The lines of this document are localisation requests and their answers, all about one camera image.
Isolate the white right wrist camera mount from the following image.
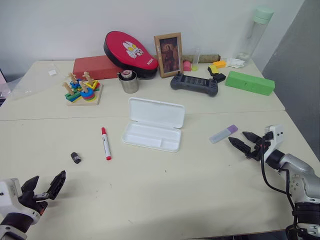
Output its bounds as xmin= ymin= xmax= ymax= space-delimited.
xmin=263 ymin=124 xmax=285 ymax=161

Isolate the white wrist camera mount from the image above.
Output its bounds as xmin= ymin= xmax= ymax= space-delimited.
xmin=263 ymin=124 xmax=285 ymax=161
xmin=0 ymin=177 xmax=41 ymax=224

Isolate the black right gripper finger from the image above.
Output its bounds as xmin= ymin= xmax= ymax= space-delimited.
xmin=241 ymin=131 xmax=264 ymax=144
xmin=227 ymin=136 xmax=254 ymax=157

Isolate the red black punching pad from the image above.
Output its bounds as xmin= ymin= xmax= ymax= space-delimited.
xmin=103 ymin=30 xmax=160 ymax=81

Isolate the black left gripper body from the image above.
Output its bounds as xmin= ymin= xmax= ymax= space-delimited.
xmin=17 ymin=191 xmax=51 ymax=216

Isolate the white plastic pencil case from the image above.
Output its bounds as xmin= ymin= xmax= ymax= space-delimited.
xmin=121 ymin=96 xmax=186 ymax=154

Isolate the grey handheld game controller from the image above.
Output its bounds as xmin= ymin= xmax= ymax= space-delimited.
xmin=170 ymin=73 xmax=221 ymax=98

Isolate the stainless steel cup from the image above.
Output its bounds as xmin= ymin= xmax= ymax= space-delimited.
xmin=117 ymin=70 xmax=140 ymax=94

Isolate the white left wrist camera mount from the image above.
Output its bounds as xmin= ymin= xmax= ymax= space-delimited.
xmin=0 ymin=177 xmax=41 ymax=224

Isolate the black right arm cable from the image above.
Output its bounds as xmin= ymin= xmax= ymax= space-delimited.
xmin=259 ymin=144 xmax=301 ymax=240

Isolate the pink toy piece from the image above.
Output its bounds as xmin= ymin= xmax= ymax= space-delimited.
xmin=182 ymin=59 xmax=193 ymax=73

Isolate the clear plastic stand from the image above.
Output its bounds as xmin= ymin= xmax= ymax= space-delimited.
xmin=192 ymin=47 xmax=201 ymax=66

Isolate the wooden picture frame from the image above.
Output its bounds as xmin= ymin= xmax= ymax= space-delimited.
xmin=153 ymin=31 xmax=185 ymax=79

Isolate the crumpled white tissue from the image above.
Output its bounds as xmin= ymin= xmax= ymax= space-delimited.
xmin=224 ymin=57 xmax=246 ymax=69

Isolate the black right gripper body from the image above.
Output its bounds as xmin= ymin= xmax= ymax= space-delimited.
xmin=246 ymin=132 xmax=274 ymax=162

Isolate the small black cap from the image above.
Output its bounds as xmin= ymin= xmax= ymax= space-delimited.
xmin=70 ymin=151 xmax=83 ymax=165

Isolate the yellow black toy piece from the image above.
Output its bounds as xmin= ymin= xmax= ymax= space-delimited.
xmin=207 ymin=65 xmax=221 ymax=76

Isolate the clear bottle green lid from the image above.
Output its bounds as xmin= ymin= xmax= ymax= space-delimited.
xmin=233 ymin=6 xmax=275 ymax=67

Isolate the red white marker pen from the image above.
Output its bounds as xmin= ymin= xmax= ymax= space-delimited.
xmin=100 ymin=127 xmax=113 ymax=162

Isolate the green rectangular block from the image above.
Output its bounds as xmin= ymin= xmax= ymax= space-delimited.
xmin=224 ymin=70 xmax=276 ymax=97

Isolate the red rectangular block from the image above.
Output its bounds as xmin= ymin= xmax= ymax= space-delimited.
xmin=72 ymin=54 xmax=126 ymax=81

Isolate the brown rolled scroll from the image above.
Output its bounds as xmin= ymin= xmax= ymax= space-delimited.
xmin=180 ymin=52 xmax=222 ymax=64

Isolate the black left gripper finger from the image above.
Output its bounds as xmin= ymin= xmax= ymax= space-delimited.
xmin=47 ymin=170 xmax=67 ymax=201
xmin=21 ymin=175 xmax=40 ymax=195

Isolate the colourful wooden stacking toy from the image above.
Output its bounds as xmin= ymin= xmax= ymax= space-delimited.
xmin=61 ymin=71 xmax=104 ymax=107

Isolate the purple clear lead box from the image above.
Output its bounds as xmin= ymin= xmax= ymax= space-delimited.
xmin=208 ymin=124 xmax=239 ymax=144

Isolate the clear plastic bag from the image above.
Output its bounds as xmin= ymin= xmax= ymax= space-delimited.
xmin=9 ymin=61 xmax=65 ymax=101

